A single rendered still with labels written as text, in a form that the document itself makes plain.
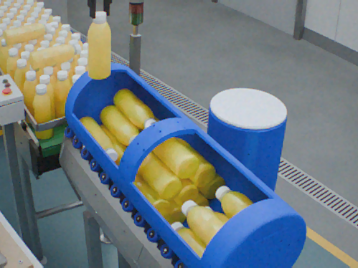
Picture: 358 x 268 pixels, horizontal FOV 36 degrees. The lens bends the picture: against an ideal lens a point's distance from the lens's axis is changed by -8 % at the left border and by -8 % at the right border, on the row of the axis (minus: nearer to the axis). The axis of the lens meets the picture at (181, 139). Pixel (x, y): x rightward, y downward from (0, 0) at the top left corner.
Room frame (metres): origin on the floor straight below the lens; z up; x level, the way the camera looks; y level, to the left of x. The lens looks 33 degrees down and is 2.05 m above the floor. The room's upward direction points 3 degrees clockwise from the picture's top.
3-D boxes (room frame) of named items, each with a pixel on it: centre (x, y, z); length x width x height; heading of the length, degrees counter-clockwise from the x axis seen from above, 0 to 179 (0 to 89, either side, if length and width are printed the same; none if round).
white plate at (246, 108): (1.80, -0.23, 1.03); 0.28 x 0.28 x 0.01
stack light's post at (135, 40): (2.26, 0.22, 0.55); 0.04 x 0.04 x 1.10; 34
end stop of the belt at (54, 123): (1.81, 0.35, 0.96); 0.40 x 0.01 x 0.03; 124
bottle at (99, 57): (1.56, 0.26, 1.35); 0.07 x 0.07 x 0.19
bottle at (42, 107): (1.75, 0.51, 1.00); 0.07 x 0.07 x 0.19
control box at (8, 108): (1.75, 0.66, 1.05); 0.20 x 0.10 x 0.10; 34
